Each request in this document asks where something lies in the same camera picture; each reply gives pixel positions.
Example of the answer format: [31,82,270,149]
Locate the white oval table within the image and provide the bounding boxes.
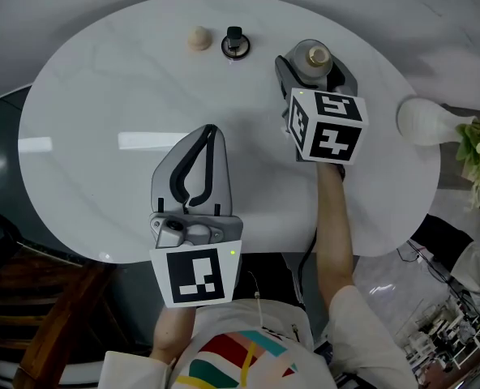
[17,0,442,265]

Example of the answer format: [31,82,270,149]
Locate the person's black trousers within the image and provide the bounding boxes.
[231,252,308,310]

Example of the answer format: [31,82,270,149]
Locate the small beige knob ornament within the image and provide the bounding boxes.
[186,25,213,53]

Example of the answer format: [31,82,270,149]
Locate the person's left forearm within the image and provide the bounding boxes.
[149,305,197,365]

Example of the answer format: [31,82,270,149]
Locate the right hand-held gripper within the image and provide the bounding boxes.
[274,54,370,165]

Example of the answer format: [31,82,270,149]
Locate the person's right forearm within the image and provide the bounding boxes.
[315,161,356,300]

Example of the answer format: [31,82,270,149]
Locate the dark wooden bench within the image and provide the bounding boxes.
[0,253,116,389]

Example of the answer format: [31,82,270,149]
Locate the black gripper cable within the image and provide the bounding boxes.
[295,227,320,304]

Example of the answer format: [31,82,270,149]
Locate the white bottle with gold cap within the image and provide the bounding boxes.
[285,38,334,88]

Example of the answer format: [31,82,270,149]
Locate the black round-base stand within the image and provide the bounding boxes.
[220,25,252,61]

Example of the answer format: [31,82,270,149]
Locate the tangle of black cables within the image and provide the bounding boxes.
[396,239,480,312]

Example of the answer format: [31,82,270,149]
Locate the white wire rack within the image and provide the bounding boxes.
[393,293,480,381]

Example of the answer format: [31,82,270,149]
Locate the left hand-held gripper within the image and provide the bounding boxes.
[148,123,244,310]

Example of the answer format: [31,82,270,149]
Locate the white printed t-shirt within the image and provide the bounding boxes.
[97,284,407,389]

